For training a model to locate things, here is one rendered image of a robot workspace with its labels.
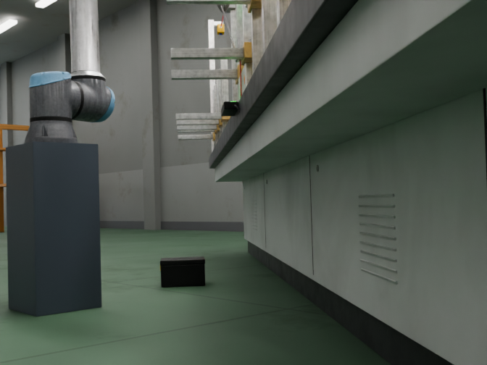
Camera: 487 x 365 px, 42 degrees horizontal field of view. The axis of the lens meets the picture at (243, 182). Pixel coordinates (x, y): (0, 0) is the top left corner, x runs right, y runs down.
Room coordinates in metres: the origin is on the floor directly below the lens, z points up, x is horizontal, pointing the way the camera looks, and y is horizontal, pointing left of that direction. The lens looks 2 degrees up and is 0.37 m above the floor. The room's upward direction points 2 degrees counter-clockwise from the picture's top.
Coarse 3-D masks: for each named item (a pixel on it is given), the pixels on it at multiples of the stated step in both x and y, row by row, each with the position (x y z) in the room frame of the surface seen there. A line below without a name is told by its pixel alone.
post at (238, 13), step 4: (236, 4) 2.30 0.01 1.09; (240, 4) 2.30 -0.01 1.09; (236, 8) 2.30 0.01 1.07; (240, 8) 2.30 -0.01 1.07; (236, 12) 2.30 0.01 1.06; (240, 12) 2.30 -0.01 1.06; (236, 16) 2.30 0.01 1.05; (240, 16) 2.30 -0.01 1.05; (236, 20) 2.31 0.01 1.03; (240, 20) 2.30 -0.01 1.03; (236, 24) 2.31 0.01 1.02; (240, 24) 2.30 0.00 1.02; (236, 28) 2.32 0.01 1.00; (240, 28) 2.30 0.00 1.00; (236, 32) 2.32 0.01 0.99; (240, 32) 2.30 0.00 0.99; (236, 36) 2.33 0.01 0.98; (240, 36) 2.30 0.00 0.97; (236, 40) 2.33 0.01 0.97; (240, 40) 2.30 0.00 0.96; (240, 44) 2.30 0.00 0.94
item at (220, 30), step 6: (210, 24) 4.61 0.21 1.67; (216, 24) 4.62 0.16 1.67; (222, 24) 4.60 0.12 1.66; (210, 30) 4.61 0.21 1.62; (222, 30) 4.60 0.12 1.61; (210, 36) 4.61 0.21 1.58; (210, 42) 4.61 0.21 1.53; (210, 60) 4.61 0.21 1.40; (210, 66) 4.61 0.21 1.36; (210, 84) 4.61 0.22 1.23; (210, 90) 4.61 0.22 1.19; (210, 96) 4.61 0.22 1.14; (210, 102) 4.61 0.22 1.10; (210, 108) 4.63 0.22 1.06
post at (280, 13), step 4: (280, 0) 1.31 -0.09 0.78; (284, 0) 1.31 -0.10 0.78; (288, 0) 1.31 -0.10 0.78; (280, 4) 1.31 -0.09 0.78; (284, 4) 1.31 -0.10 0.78; (288, 4) 1.31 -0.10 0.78; (280, 8) 1.31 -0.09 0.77; (284, 8) 1.31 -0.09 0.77; (280, 12) 1.31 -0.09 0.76; (284, 12) 1.31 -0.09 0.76; (280, 16) 1.31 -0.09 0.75; (280, 20) 1.31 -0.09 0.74
